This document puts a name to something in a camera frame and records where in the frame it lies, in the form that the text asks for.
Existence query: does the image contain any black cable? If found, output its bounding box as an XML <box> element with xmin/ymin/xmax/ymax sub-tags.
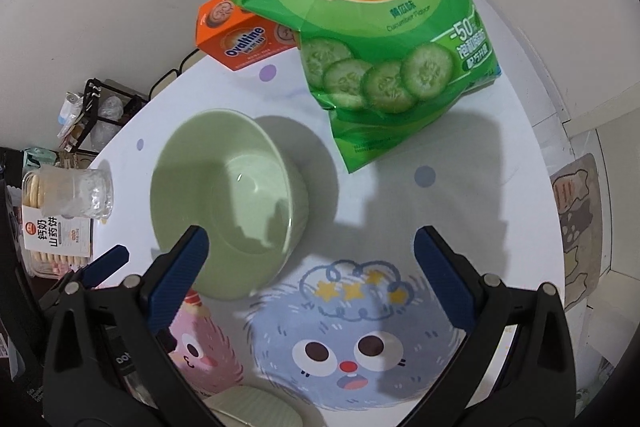
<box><xmin>149</xmin><ymin>47</ymin><xmax>202</xmax><ymax>102</ymax></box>

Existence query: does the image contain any clear glass cup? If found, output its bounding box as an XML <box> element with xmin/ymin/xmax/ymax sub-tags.
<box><xmin>40</xmin><ymin>164</ymin><xmax>115</xmax><ymax>221</ymax></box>

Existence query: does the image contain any round biscuit pack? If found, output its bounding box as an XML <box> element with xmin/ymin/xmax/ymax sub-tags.
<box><xmin>20</xmin><ymin>169</ymin><xmax>108</xmax><ymax>274</ymax></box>

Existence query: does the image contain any black wire rack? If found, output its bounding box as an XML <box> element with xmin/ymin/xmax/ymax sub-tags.
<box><xmin>80</xmin><ymin>78</ymin><xmax>149</xmax><ymax>154</ymax></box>

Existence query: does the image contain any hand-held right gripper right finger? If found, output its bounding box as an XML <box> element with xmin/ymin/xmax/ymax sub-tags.
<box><xmin>414</xmin><ymin>227</ymin><xmax>576</xmax><ymax>427</ymax></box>

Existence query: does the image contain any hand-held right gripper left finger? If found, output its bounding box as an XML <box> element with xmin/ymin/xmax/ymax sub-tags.
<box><xmin>42</xmin><ymin>227</ymin><xmax>221</xmax><ymax>427</ymax></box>

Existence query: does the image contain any small plastic bottle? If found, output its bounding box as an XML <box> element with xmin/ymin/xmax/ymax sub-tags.
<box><xmin>57</xmin><ymin>91</ymin><xmax>85</xmax><ymax>126</ymax></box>

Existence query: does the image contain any green chips bag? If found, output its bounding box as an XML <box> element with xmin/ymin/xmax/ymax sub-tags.
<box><xmin>172</xmin><ymin>0</ymin><xmax>504</xmax><ymax>176</ymax></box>

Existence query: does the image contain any orange carton box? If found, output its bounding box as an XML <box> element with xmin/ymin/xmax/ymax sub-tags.
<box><xmin>195</xmin><ymin>0</ymin><xmax>302</xmax><ymax>72</ymax></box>

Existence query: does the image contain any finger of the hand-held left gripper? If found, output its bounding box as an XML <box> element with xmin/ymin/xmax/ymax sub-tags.
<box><xmin>37</xmin><ymin>245</ymin><xmax>131</xmax><ymax>308</ymax></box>

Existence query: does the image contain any large green ribbed bowl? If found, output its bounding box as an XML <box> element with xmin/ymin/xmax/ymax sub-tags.
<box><xmin>202</xmin><ymin>384</ymin><xmax>304</xmax><ymax>427</ymax></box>

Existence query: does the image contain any green mug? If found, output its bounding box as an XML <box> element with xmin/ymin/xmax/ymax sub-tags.
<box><xmin>22</xmin><ymin>147</ymin><xmax>60</xmax><ymax>168</ymax></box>

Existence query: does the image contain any small green ribbed bowl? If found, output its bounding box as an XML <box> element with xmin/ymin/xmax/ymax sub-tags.
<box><xmin>149</xmin><ymin>107</ymin><xmax>312</xmax><ymax>301</ymax></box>

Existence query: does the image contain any cat print floor mat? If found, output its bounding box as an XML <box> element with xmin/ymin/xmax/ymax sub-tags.
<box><xmin>549</xmin><ymin>152</ymin><xmax>615</xmax><ymax>309</ymax></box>

